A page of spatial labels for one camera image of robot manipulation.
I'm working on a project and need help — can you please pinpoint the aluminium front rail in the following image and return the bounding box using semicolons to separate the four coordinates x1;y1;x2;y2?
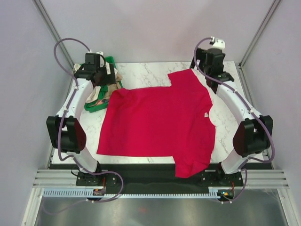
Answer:
33;169;289;189

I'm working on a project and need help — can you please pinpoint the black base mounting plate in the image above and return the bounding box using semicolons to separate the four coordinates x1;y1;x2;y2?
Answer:
76;164;243;194

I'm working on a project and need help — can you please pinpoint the aluminium frame post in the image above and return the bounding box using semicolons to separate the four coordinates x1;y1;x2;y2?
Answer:
238;0;282;70
32;0;74;68

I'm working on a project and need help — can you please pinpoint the right aluminium frame post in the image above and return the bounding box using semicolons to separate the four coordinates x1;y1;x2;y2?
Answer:
238;0;282;70

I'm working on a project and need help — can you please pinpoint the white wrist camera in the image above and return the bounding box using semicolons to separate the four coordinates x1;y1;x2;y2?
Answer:
96;51;116;74
209;36;225;50

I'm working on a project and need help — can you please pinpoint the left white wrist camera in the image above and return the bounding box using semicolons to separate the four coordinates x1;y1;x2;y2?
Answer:
96;51;116;74

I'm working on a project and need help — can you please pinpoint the green plastic bin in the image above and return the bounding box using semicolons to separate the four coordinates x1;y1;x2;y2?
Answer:
84;67;118;113

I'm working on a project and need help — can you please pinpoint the white slotted cable duct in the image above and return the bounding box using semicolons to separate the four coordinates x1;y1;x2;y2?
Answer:
43;187;233;199

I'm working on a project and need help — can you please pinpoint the beige tan t shirt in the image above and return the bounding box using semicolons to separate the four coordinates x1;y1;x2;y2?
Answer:
104;73;123;100

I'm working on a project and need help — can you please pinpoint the cream white t shirt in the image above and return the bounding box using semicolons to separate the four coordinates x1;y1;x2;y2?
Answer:
74;64;101;103

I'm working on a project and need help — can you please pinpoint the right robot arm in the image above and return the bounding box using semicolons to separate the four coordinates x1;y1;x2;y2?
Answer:
190;47;275;186

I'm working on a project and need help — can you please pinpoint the green t shirt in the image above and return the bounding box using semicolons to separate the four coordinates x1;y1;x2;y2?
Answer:
99;85;108;99

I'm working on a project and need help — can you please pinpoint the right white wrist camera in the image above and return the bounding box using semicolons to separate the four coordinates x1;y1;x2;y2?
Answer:
209;36;225;50

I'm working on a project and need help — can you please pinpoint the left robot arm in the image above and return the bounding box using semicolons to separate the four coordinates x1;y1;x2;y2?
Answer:
46;53;115;185

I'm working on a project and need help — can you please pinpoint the red t shirt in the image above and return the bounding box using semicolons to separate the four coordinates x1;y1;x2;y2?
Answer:
97;69;215;178

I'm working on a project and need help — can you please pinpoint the left aluminium frame post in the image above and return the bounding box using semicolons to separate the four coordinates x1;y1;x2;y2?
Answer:
32;0;74;68

